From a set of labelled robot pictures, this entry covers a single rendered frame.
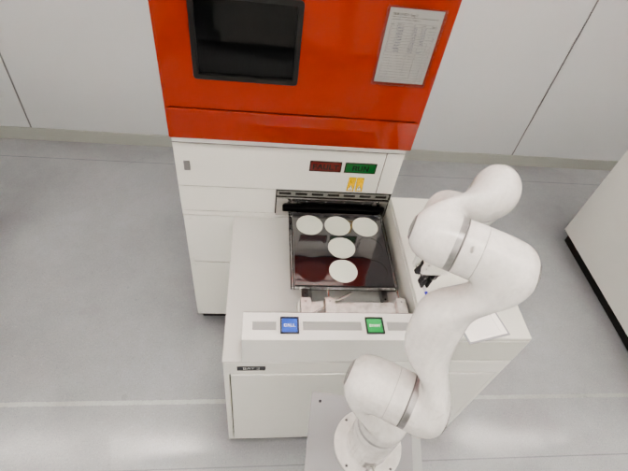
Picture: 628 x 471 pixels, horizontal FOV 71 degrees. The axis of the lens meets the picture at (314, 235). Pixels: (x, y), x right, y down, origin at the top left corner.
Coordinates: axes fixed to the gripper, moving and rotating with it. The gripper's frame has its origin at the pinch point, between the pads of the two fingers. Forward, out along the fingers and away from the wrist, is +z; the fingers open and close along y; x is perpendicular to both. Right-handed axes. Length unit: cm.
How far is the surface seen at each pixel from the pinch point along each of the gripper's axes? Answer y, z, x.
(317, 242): 25.6, 18.8, -29.8
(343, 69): 30, -41, -45
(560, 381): -123, 92, 1
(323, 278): 26.0, 18.5, -13.2
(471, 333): -13.7, 6.4, 15.2
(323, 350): 30.3, 19.2, 13.1
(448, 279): -13.8, 7.2, -5.3
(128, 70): 112, 64, -206
